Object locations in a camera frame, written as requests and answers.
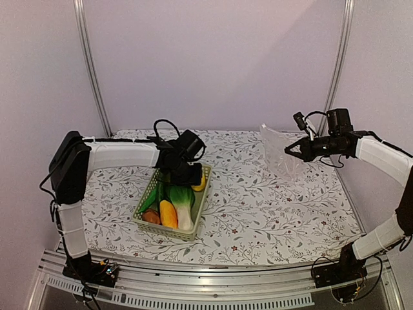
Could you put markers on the green bitter gourd toy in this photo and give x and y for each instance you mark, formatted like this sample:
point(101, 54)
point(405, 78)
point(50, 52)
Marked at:
point(150, 199)

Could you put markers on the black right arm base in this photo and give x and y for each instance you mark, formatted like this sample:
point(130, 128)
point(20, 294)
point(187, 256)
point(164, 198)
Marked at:
point(337, 273)

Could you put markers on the yellow lemon toy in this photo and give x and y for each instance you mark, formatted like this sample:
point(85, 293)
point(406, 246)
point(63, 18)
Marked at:
point(201, 186)

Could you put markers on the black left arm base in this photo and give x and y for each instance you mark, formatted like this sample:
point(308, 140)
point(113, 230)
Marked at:
point(101, 273)

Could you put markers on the orange yellow mango toy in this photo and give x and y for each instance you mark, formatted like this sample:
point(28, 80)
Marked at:
point(168, 214)

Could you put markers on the left aluminium frame post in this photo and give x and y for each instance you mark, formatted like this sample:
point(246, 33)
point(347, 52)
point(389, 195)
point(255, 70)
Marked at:
point(80, 15)

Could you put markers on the aluminium front rail frame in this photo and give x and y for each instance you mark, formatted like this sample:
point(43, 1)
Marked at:
point(152, 284)

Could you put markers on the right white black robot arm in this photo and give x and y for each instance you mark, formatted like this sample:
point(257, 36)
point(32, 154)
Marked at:
point(396, 167)

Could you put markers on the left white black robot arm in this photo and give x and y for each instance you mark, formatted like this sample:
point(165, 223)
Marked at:
point(77, 157)

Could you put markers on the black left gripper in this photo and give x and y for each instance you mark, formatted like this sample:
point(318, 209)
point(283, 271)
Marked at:
point(195, 180)

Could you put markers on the beige perforated plastic basket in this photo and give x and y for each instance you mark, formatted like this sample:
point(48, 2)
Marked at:
point(161, 180)

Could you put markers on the brown bread roll toy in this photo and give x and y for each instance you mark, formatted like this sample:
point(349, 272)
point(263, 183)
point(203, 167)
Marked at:
point(151, 216)

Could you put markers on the clear pink zip top bag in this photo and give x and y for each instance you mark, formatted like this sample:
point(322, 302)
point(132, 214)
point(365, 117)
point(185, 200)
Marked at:
point(281, 164)

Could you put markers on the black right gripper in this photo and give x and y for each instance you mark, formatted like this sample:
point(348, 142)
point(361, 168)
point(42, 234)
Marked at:
point(307, 154)

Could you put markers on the floral white table mat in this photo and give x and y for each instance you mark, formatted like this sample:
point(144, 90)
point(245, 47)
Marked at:
point(251, 216)

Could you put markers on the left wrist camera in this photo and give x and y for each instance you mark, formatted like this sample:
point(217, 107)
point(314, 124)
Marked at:
point(189, 144)

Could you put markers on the green bok choy toy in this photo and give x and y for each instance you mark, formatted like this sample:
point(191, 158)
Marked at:
point(182, 198)

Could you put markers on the aluminium frame post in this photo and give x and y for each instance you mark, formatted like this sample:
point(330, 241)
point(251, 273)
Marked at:
point(80, 15)
point(341, 53)

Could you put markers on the right aluminium frame post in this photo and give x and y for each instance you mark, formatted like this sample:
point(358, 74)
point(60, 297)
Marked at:
point(341, 53)

